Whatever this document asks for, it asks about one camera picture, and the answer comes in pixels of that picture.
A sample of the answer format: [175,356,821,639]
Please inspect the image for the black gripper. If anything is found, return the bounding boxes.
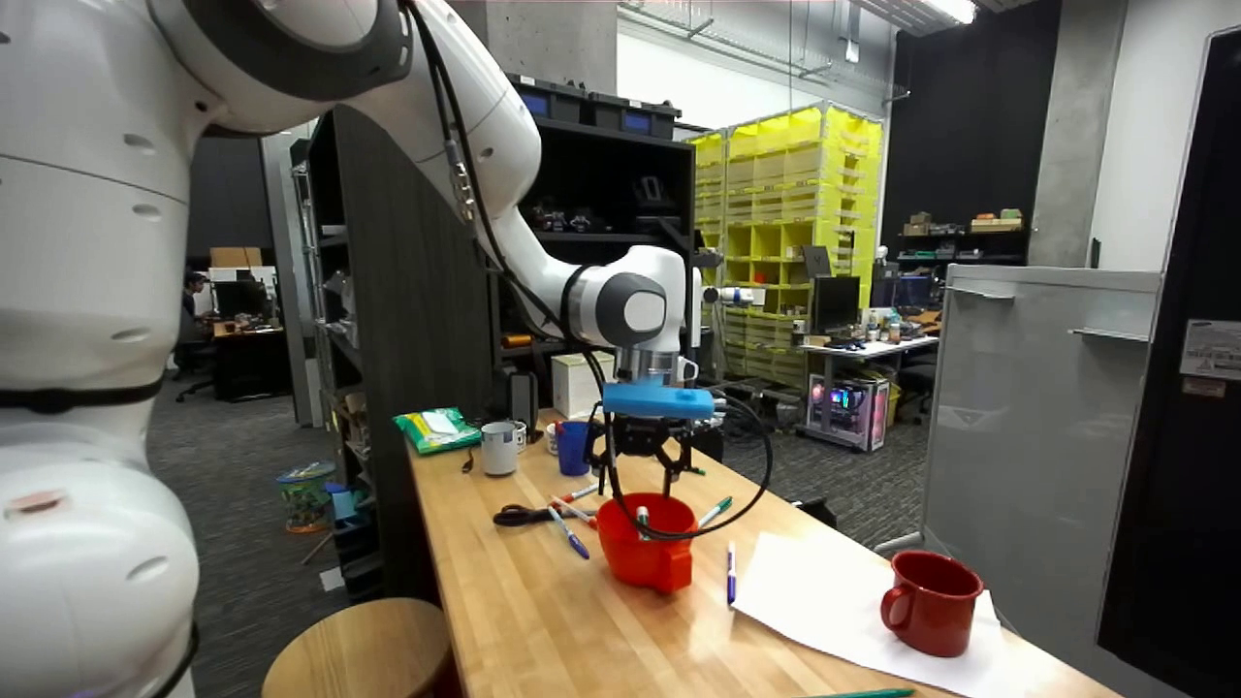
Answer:
[616,415,703,511]

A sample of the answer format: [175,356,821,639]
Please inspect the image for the bright red plastic cup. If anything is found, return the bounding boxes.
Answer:
[592,490,703,599]

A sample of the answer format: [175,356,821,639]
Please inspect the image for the blue cup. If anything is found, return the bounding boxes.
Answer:
[556,415,601,480]

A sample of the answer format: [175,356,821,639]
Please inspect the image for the white box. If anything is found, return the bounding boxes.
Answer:
[550,351,622,419]

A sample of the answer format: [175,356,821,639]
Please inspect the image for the black scissors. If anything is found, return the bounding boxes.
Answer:
[489,501,559,530]

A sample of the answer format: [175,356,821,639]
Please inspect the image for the white grey mug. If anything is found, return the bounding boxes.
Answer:
[477,415,535,480]

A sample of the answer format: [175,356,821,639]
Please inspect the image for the white paper sheet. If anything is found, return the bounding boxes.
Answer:
[729,523,1080,698]

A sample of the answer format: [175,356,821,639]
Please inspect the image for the green wipes packet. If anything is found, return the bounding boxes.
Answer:
[393,404,489,458]

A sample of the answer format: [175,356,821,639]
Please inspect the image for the cluttered work desk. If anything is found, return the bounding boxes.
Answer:
[797,330,947,458]

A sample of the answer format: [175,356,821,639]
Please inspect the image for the black computer monitor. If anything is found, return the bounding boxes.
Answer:
[808,273,870,343]

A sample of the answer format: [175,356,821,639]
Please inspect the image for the yellow storage rack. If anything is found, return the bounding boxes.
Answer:
[691,106,894,391]

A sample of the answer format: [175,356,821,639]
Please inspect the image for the black shelving unit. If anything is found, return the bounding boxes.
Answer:
[308,73,709,599]

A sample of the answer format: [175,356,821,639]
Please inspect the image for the dark red mug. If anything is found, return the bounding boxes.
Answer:
[875,547,990,660]

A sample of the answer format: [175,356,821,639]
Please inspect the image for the round wooden stool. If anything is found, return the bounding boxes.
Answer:
[260,592,458,698]

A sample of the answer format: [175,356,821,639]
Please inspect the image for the green toy box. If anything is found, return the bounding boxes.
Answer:
[276,458,340,538]

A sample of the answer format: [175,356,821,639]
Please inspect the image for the grey metal cabinet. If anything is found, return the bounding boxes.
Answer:
[919,261,1173,665]

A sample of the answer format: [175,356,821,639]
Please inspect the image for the dark office desk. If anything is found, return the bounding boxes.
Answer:
[204,317,296,404]

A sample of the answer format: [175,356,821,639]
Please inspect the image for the black door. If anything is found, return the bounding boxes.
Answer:
[1095,25,1241,698]

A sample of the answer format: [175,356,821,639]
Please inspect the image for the white door sign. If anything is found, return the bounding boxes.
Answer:
[1178,314,1241,389]

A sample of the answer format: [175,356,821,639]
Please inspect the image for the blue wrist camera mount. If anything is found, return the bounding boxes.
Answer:
[601,378,722,426]

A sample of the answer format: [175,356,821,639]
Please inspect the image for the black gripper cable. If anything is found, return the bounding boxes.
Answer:
[585,384,781,547]

